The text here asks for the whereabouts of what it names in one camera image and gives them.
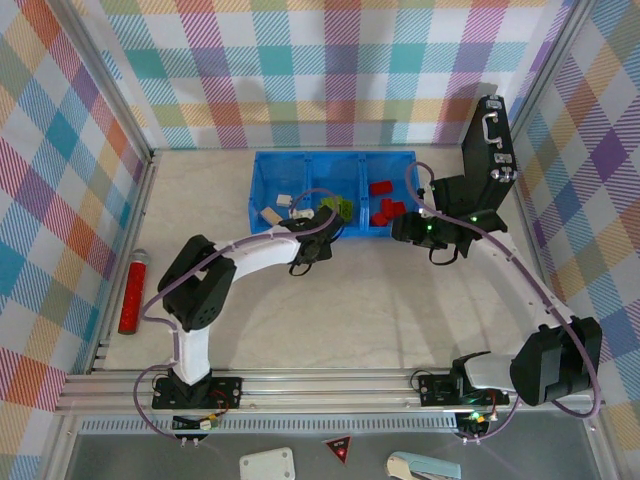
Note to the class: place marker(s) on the blue three-compartment plastic bin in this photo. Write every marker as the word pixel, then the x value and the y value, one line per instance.
pixel 280 172

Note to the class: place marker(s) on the light blue white stapler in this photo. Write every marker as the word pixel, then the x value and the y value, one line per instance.
pixel 425 467

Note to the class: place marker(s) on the aluminium extrusion frame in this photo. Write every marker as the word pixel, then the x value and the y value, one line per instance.
pixel 320 395

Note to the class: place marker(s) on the small controller board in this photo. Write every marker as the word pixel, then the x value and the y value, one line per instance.
pixel 475 420
pixel 197 424

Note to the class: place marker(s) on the small tan lego brick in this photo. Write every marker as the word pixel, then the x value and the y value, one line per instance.
pixel 283 200

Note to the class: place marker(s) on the white plate with holes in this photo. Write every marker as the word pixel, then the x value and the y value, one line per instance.
pixel 267 464

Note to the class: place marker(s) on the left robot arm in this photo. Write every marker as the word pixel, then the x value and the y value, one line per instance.
pixel 260 255

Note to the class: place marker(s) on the black red triangle sign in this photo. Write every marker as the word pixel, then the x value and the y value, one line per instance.
pixel 338 447

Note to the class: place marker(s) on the red glitter toy microphone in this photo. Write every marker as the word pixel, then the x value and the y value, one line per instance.
pixel 132 295

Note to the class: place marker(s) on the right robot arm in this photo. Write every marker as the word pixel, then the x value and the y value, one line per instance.
pixel 510 280

